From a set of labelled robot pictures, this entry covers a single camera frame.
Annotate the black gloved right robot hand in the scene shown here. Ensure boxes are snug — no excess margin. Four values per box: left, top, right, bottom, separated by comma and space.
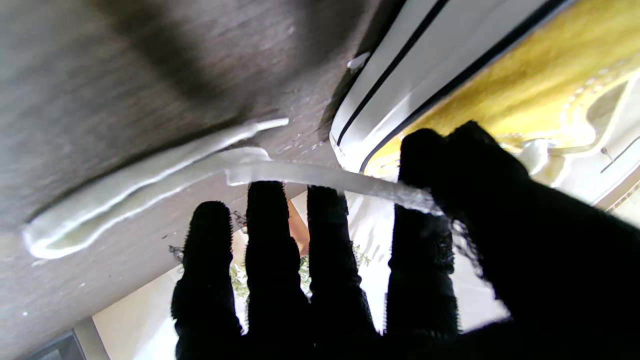
171, 120, 640, 360

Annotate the yellow canvas sneaker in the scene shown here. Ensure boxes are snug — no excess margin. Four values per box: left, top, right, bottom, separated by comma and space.
329, 0, 640, 201

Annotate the white shoelace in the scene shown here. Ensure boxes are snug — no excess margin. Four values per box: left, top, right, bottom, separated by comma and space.
22, 117, 443, 260

